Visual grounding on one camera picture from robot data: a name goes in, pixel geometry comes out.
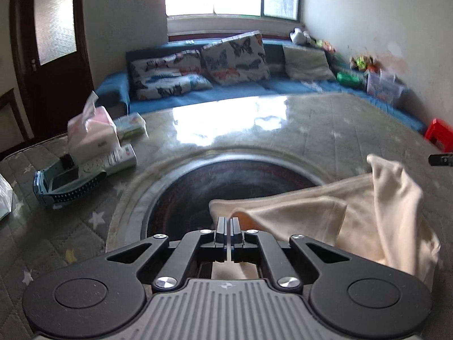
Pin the green tissue pack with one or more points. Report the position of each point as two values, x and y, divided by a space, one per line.
130 125

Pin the blue sofa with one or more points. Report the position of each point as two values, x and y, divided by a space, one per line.
117 91

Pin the clear plastic storage box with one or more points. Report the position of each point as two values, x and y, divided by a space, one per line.
385 90

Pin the right butterfly pillow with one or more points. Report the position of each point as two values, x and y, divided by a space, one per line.
237 59

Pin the grey star quilted mat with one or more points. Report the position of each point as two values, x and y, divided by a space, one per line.
36 240

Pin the clear plastic bag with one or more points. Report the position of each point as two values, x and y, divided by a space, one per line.
6 196

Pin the teal plastic basket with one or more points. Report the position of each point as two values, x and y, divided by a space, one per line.
63 183

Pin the dark wooden door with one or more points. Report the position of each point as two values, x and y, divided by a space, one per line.
51 63

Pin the white plush toy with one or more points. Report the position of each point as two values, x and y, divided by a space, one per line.
300 37

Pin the beige cushion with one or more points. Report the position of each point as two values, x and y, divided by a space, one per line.
307 64

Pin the white power strip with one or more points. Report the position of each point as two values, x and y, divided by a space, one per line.
114 162

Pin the green toy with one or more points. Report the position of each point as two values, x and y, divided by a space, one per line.
349 80

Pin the pink tissue pack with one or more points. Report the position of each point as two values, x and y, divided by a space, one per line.
92 133

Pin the black right gripper tip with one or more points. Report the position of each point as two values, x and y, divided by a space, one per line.
441 160

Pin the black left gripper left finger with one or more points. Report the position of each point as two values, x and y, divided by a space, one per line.
221 233

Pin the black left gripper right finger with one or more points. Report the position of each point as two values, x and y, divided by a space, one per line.
236 236

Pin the cream white garment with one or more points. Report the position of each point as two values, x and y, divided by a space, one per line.
376 215

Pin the left butterfly pillow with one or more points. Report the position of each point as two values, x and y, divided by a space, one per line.
169 76

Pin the butterfly pillow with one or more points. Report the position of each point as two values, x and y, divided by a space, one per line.
169 76
237 59

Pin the red plastic stool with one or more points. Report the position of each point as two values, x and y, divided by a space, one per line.
440 132

